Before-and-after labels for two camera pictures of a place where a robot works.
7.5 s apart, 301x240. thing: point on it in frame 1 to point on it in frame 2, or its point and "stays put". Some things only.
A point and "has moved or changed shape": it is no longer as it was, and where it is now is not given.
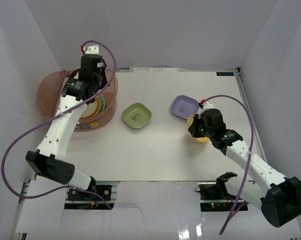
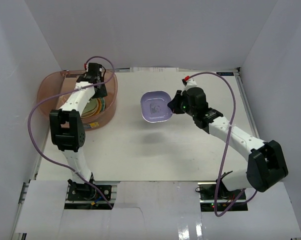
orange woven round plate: x=98 y=109 stays put
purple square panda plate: x=183 y=106 has moved or changed shape
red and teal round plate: x=103 y=103 stays put
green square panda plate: x=136 y=115 to x=90 y=109
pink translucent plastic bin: x=50 y=89 stays put
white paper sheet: x=153 y=69 stays put
